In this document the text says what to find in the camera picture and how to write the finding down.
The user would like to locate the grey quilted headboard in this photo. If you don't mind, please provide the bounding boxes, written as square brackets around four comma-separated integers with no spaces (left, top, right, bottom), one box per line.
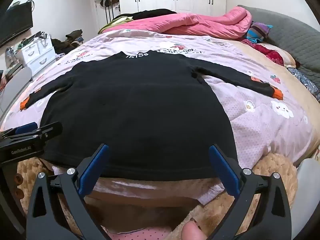
[236,5,320,90]

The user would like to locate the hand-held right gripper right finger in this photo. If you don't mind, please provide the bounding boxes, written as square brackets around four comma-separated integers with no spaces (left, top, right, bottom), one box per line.
[209,144,293,240]

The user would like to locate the black sweater with orange cuffs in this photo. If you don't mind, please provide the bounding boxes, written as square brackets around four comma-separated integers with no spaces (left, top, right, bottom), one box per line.
[20,51,284,182]

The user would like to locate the black garment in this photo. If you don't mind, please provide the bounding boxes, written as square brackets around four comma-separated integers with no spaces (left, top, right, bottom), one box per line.
[112,9,178,22]

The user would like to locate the yellow-green cloth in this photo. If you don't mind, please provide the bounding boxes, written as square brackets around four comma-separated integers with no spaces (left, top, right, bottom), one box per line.
[97,16,134,34]

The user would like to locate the striped pillow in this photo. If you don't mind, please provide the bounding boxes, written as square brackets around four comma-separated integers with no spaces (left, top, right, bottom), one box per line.
[246,22,273,44]

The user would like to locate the dark clothes pile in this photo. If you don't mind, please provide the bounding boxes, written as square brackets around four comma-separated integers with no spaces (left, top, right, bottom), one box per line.
[51,29,84,53]

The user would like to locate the white drawer cabinet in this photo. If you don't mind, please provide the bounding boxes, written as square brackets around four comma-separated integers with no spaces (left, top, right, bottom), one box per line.
[16,31,57,77]

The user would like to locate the grey padded chair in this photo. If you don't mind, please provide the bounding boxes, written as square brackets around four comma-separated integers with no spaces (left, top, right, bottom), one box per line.
[0,67,33,117]

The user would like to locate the white door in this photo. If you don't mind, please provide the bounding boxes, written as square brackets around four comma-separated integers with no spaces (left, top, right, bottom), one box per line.
[95,0,121,30]

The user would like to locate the pink dotted pajama pants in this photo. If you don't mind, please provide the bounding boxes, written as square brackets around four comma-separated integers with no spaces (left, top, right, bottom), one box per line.
[107,227,177,240]

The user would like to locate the black television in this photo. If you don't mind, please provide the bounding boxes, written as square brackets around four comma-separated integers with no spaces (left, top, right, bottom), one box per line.
[0,1,34,48]

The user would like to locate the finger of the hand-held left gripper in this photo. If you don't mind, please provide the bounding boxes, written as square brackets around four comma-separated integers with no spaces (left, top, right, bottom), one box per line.
[0,122,38,139]
[30,121,63,142]

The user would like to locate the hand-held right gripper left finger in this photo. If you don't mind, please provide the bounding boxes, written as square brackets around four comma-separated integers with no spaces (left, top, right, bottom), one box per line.
[26,143,110,240]

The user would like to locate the person's right hand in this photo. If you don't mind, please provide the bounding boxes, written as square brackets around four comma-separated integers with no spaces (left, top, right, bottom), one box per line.
[181,221,208,240]

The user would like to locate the dark floral cloth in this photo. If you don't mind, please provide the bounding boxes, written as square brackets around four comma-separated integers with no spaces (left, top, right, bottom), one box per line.
[287,67,320,103]

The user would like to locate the lilac strawberry printed blanket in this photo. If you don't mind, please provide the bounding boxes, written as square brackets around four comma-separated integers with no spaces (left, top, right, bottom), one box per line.
[0,29,316,205]

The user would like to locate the pink quilt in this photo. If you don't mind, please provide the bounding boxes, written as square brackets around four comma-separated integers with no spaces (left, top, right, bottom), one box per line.
[102,6,253,40]

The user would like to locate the tan fluffy robe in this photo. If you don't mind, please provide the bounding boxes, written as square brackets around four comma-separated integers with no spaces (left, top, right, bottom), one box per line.
[16,152,299,240]

